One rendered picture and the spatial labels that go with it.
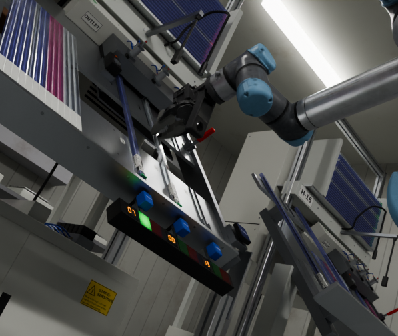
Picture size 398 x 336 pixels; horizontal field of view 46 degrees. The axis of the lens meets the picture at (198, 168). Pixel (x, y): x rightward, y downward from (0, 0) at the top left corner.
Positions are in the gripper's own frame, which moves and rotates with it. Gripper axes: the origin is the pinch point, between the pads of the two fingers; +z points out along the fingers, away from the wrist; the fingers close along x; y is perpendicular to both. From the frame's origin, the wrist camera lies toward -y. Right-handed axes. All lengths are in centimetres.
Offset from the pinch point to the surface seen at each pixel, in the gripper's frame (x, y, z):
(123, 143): 14.0, -17.3, -3.1
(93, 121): 22.7, -18.1, -3.3
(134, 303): -255, 160, 266
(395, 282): -331, 118, 25
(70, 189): -18, 31, 62
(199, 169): -19.1, 2.6, 1.0
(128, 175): 16.3, -32.1, -8.1
